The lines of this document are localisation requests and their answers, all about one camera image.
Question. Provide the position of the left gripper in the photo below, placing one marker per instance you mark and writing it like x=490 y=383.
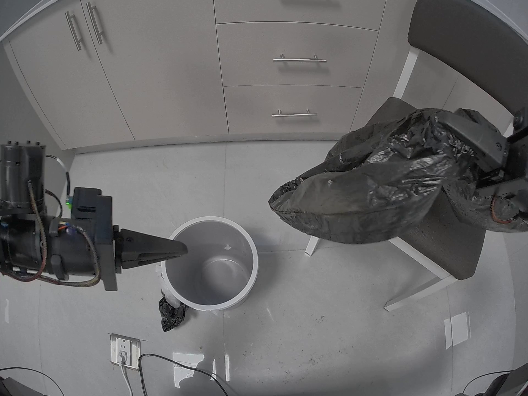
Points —
x=74 y=254

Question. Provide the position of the black plastic bag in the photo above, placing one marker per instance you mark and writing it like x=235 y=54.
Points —
x=371 y=196

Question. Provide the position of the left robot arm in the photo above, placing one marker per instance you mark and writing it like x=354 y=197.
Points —
x=20 y=180

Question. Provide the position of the white trash bin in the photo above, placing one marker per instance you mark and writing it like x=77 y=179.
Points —
x=198 y=237

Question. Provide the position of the crumpled black plastic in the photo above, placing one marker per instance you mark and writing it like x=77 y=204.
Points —
x=171 y=316

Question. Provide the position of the pale grey cabinet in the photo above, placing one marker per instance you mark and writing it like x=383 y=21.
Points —
x=165 y=76

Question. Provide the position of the dark grey white-framed chair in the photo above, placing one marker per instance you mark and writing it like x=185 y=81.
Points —
x=453 y=27

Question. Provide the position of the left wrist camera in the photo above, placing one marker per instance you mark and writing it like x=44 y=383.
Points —
x=86 y=200

